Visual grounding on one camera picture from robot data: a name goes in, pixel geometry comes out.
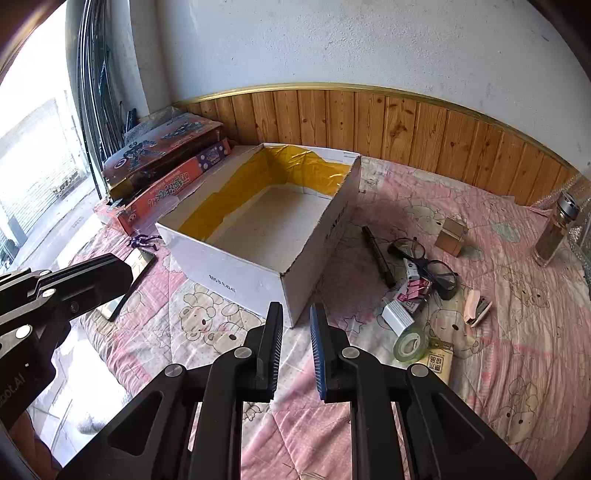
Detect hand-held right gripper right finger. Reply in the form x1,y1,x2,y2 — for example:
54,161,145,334
309,302,539,480

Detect person's left forearm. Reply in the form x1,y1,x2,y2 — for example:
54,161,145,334
7,413,61,472

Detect clear plastic wrap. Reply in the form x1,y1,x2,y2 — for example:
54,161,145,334
124,106,185,139

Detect white fluffy cloth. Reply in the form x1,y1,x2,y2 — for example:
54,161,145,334
78,410,110,435

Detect black marker pen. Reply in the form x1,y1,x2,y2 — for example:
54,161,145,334
361,225,397,288

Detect small brown cardboard box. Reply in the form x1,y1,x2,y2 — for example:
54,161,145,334
435,217,468,257

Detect pink stapler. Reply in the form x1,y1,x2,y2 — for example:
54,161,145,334
463,287,493,328

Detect white charger plug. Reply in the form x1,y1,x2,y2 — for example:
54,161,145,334
381,301,415,332

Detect red cartoon print box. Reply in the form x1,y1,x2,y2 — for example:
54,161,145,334
95,138,232,234

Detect black smartphone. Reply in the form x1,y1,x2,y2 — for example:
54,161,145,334
95,249,158,322

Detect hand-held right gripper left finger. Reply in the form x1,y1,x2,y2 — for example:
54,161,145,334
58,301,284,480

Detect cream paper pack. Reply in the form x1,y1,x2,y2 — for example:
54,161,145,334
427,338,455,385

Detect dark robot print toy box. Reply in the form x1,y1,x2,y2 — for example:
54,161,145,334
102,115,223,200

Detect red and white staples box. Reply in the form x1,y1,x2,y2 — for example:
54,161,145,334
402,257,432,294

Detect green tape roll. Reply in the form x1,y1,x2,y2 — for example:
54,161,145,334
393,324,430,364

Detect purple toy figure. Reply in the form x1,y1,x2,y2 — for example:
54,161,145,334
129,233,161,252

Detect white cardboard box yellow tape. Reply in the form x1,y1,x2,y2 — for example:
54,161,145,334
156,143,362,329

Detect black frame glasses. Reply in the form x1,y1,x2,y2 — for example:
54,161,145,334
387,237,460,302

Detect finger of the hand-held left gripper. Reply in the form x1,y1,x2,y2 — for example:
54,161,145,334
0,253,134,320
0,314,72,370

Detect black window frame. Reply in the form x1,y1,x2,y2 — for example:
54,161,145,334
65,0,148,155

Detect clear glass dish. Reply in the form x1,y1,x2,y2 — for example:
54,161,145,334
566,175,591,284

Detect glass bottle metal cap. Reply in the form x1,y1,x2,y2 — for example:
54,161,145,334
534,190,581,266

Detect pink printed blanket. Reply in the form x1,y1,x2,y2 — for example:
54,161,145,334
28,154,591,480

